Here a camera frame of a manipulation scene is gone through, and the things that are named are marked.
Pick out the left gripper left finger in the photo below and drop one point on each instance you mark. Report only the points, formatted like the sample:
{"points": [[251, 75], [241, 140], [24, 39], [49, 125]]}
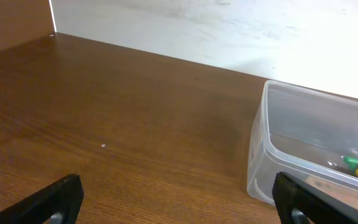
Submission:
{"points": [[59, 202]]}

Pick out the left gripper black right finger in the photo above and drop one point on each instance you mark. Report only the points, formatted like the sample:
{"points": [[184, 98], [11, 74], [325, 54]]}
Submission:
{"points": [[299, 202]]}

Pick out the clear plastic container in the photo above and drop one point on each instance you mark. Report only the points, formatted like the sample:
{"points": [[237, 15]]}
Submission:
{"points": [[305, 133]]}

